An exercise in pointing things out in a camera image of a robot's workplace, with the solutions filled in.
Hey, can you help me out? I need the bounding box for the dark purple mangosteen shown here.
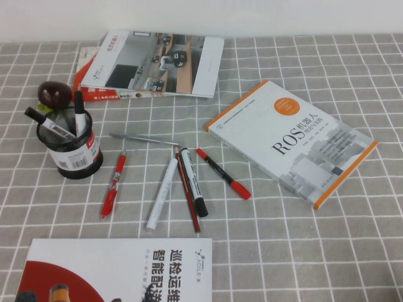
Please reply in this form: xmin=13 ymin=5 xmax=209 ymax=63
xmin=37 ymin=81 xmax=72 ymax=116

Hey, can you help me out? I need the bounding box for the white and red AgileX brochure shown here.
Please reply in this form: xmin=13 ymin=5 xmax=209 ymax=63
xmin=14 ymin=237 xmax=213 ymax=302

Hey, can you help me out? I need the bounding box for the photo cover brochure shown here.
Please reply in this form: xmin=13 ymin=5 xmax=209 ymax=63
xmin=80 ymin=30 xmax=226 ymax=99

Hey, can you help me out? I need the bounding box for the grey slim pen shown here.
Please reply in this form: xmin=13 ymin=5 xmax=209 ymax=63
xmin=109 ymin=131 xmax=182 ymax=147

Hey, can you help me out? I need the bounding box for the plain white pen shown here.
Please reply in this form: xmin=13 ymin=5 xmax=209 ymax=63
xmin=145 ymin=157 xmax=179 ymax=231

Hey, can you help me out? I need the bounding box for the white marker with printed label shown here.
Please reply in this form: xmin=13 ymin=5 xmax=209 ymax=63
xmin=24 ymin=106 xmax=78 ymax=139

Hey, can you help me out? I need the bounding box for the red and black pencil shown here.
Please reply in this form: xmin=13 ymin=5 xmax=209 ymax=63
xmin=172 ymin=145 xmax=202 ymax=234

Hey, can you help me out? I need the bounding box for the thick black cap whiteboard marker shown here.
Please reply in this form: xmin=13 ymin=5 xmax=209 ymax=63
xmin=179 ymin=147 xmax=209 ymax=218

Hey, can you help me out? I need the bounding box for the white and orange ROS book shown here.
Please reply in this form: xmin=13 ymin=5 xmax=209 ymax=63
xmin=206 ymin=79 xmax=380 ymax=211

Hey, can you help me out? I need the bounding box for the white marker with black cap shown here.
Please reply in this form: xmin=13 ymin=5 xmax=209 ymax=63
xmin=73 ymin=90 xmax=86 ymax=137

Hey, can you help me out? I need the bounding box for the red retractable pen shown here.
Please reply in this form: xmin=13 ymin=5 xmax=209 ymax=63
xmin=100 ymin=150 xmax=128 ymax=220

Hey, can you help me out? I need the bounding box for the black pen with red cap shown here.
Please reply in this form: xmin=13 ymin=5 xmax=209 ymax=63
xmin=196 ymin=147 xmax=253 ymax=201

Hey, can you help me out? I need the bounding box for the black mesh pen holder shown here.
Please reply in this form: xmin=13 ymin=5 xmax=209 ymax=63
xmin=36 ymin=106 xmax=104 ymax=180

